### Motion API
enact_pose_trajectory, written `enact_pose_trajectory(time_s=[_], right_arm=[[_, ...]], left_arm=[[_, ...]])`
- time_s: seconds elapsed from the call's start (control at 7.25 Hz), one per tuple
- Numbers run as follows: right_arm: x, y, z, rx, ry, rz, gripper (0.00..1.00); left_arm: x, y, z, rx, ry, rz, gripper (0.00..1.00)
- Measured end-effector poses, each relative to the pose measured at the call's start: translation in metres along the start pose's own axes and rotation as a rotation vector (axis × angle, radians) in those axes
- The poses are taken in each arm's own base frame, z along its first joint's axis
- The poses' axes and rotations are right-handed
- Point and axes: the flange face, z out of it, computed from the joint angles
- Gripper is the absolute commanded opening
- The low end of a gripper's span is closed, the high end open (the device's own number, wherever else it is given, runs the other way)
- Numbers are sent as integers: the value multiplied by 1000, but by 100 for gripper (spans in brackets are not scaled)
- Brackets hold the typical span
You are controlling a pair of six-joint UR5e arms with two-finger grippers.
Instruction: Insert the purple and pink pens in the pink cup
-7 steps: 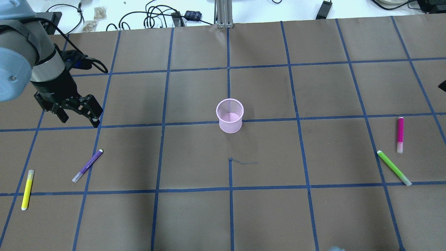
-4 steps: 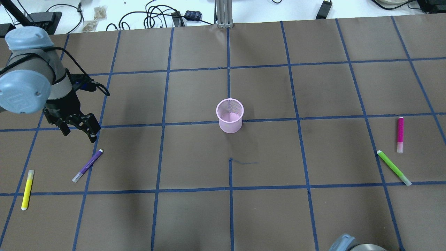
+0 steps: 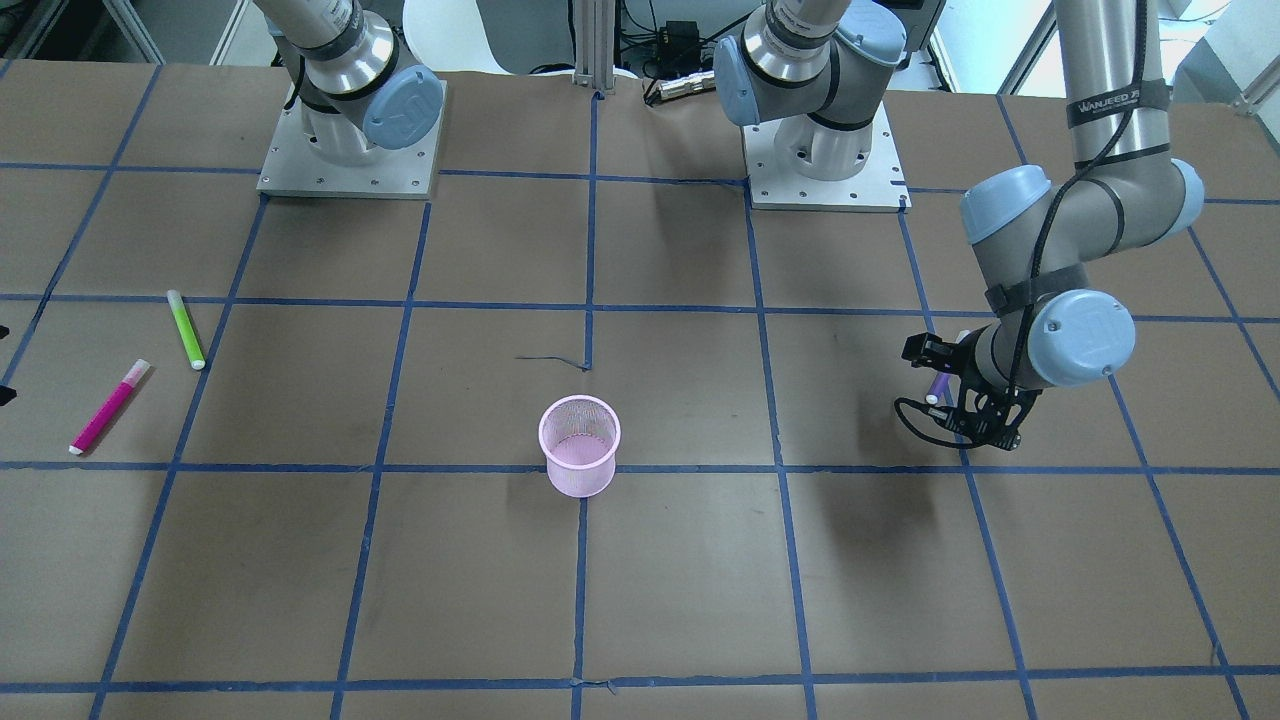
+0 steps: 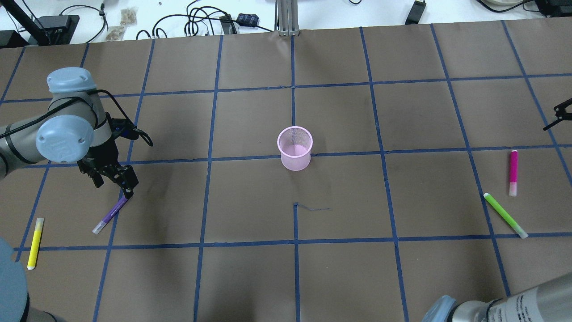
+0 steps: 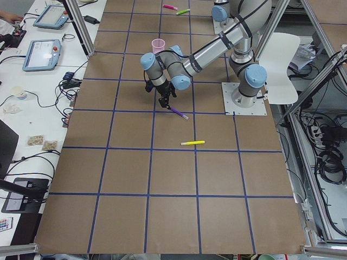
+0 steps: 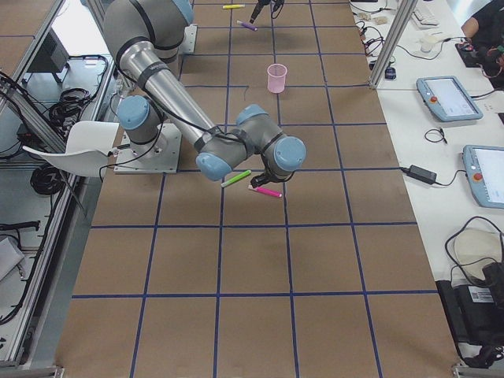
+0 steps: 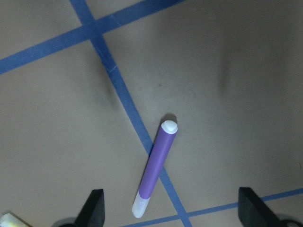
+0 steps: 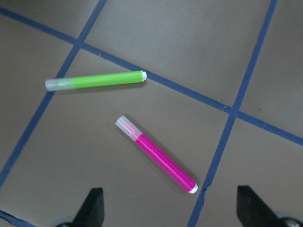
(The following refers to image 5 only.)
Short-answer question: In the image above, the person at desk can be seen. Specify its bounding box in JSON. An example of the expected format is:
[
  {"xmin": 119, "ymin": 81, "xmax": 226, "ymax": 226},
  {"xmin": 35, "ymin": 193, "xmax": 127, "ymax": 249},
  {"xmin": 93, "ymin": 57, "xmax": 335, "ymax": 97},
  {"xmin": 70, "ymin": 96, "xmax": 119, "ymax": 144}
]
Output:
[{"xmin": 0, "ymin": 9, "xmax": 23, "ymax": 24}]

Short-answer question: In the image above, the pink mesh cup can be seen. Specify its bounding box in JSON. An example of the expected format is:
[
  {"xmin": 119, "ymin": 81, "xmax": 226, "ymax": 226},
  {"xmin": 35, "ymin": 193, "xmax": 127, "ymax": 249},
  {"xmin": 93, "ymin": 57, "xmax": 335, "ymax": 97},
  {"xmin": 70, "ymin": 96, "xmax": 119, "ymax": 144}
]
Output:
[{"xmin": 151, "ymin": 38, "xmax": 165, "ymax": 54}]

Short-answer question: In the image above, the snack bag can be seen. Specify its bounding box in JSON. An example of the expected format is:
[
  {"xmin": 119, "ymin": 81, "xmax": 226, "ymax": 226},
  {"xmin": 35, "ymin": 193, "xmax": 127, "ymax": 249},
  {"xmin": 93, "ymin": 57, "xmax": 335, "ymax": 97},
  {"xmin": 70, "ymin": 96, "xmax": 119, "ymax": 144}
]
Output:
[
  {"xmin": 42, "ymin": 140, "xmax": 58, "ymax": 151},
  {"xmin": 27, "ymin": 135, "xmax": 44, "ymax": 146}
]

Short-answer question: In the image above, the white plastic chair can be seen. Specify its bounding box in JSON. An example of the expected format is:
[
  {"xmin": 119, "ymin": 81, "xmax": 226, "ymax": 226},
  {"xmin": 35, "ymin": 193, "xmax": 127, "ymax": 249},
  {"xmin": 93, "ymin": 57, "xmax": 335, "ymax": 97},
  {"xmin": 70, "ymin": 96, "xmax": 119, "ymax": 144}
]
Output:
[{"xmin": 259, "ymin": 32, "xmax": 300, "ymax": 105}]

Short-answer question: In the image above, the teach pendant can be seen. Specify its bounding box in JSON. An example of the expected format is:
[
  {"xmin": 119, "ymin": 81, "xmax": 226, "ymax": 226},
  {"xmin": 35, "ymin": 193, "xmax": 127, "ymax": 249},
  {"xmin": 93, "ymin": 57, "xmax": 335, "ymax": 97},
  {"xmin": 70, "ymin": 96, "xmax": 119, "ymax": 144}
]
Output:
[
  {"xmin": 22, "ymin": 39, "xmax": 61, "ymax": 72},
  {"xmin": 33, "ymin": 5, "xmax": 69, "ymax": 30}
]

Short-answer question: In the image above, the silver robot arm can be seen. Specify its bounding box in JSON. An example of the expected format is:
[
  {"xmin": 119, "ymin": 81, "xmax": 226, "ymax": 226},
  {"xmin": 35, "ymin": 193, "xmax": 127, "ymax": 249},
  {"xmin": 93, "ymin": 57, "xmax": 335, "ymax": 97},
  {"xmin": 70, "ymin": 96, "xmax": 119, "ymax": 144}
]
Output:
[
  {"xmin": 211, "ymin": 0, "xmax": 230, "ymax": 22},
  {"xmin": 140, "ymin": 1, "xmax": 271, "ymax": 109}
]

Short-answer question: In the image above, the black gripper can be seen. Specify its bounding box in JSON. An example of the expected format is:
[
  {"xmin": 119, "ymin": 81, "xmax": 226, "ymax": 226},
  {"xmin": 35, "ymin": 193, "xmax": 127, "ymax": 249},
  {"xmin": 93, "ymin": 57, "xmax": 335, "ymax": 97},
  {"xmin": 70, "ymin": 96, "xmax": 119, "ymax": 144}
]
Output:
[{"xmin": 145, "ymin": 80, "xmax": 177, "ymax": 110}]

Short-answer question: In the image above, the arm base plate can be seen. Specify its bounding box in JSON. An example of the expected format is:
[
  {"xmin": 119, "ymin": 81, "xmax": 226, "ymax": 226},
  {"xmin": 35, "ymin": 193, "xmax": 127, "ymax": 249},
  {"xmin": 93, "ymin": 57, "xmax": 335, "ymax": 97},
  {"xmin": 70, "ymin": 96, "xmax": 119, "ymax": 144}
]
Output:
[
  {"xmin": 212, "ymin": 13, "xmax": 229, "ymax": 34},
  {"xmin": 222, "ymin": 82, "xmax": 267, "ymax": 116}
]

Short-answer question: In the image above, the green pen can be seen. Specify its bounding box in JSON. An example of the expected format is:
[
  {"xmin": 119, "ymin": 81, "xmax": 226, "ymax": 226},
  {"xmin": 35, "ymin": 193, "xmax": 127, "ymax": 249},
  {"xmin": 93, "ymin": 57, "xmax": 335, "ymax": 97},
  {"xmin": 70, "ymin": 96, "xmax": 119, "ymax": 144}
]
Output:
[{"xmin": 176, "ymin": 9, "xmax": 190, "ymax": 15}]

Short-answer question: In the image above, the aluminium frame post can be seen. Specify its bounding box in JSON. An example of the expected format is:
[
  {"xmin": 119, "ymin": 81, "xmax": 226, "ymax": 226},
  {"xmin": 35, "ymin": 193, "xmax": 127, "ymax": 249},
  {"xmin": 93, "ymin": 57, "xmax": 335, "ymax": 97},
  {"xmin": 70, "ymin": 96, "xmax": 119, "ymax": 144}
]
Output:
[{"xmin": 62, "ymin": 0, "xmax": 95, "ymax": 57}]

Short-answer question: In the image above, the yellow pen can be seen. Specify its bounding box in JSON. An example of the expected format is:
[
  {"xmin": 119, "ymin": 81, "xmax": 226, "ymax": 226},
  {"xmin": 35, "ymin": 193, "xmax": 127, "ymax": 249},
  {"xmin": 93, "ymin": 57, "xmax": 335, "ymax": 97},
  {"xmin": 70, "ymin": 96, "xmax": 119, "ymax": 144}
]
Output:
[{"xmin": 180, "ymin": 140, "xmax": 205, "ymax": 146}]

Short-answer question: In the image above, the far teach pendant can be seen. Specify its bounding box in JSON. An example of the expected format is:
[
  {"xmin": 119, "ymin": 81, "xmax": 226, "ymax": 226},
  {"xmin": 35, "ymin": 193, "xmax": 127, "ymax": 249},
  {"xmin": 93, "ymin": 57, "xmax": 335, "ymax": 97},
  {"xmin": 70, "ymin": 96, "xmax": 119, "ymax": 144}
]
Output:
[{"xmin": 33, "ymin": 5, "xmax": 69, "ymax": 30}]

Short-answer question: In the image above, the purple pen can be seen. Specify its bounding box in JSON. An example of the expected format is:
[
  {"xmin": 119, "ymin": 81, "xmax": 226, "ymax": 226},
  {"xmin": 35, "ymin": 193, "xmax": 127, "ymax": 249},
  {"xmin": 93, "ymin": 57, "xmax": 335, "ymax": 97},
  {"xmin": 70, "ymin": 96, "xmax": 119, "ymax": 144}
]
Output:
[{"xmin": 170, "ymin": 107, "xmax": 189, "ymax": 120}]

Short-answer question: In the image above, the black monitor stand base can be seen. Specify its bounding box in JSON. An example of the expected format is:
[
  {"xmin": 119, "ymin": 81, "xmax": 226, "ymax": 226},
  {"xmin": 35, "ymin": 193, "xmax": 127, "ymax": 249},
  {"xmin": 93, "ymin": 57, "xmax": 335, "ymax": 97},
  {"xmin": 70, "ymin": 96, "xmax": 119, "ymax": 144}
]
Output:
[{"xmin": 1, "ymin": 178, "xmax": 49, "ymax": 213}]

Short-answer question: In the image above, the colourful remote control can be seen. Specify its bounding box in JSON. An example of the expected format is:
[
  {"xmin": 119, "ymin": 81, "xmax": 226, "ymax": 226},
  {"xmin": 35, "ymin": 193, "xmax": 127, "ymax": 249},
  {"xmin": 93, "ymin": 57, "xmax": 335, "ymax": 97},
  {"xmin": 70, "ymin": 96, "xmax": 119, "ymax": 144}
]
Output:
[{"xmin": 0, "ymin": 217, "xmax": 13, "ymax": 232}]

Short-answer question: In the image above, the black power adapter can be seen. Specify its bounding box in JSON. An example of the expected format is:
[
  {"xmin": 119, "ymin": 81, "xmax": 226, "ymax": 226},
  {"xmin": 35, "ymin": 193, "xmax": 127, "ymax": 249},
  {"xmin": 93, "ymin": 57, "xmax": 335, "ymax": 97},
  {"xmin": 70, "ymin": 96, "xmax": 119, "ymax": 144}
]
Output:
[{"xmin": 83, "ymin": 15, "xmax": 100, "ymax": 24}]

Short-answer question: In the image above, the pink pen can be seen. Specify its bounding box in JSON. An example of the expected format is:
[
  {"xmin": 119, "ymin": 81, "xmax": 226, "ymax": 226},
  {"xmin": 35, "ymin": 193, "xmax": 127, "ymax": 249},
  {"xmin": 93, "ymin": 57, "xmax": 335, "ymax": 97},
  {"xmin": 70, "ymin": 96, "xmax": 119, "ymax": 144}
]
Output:
[{"xmin": 162, "ymin": 4, "xmax": 178, "ymax": 10}]

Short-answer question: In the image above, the near teach pendant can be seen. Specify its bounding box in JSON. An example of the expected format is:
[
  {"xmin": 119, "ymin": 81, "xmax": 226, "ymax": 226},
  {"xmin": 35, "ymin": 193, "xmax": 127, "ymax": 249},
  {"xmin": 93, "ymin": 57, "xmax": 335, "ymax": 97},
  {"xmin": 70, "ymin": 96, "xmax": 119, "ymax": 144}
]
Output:
[{"xmin": 22, "ymin": 39, "xmax": 61, "ymax": 72}]

